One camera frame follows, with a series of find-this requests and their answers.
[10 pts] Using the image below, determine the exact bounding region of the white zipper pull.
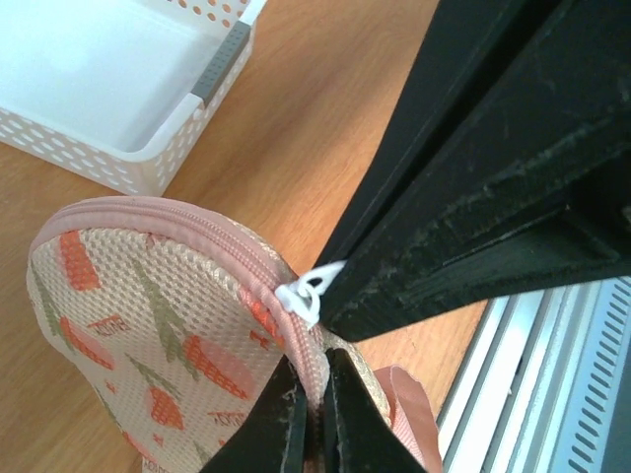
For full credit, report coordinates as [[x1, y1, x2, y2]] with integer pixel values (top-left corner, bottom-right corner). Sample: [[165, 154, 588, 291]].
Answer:
[[274, 260, 346, 330]]

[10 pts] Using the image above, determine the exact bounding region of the white plastic basket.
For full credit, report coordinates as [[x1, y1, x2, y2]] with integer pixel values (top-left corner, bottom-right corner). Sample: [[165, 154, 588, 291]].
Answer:
[[1, 1, 263, 196]]

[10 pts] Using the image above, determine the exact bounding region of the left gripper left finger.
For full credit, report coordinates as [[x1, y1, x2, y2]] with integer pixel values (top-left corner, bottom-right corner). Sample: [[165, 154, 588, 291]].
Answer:
[[201, 358, 308, 473]]

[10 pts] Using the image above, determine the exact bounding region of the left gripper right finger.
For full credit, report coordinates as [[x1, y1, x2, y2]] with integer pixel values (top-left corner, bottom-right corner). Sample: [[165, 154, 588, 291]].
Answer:
[[322, 349, 424, 473]]

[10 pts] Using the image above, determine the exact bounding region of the aluminium mounting rail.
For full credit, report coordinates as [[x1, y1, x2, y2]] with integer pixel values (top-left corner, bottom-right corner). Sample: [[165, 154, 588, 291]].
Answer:
[[439, 277, 630, 473]]

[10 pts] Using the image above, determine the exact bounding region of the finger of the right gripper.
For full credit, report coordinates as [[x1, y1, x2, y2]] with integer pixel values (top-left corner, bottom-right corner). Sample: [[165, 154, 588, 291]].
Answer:
[[320, 1, 577, 275], [322, 1, 630, 341]]

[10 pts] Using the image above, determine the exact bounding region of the floral mesh laundry bag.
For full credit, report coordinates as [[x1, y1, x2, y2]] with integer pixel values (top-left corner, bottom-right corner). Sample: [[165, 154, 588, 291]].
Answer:
[[27, 196, 391, 472]]

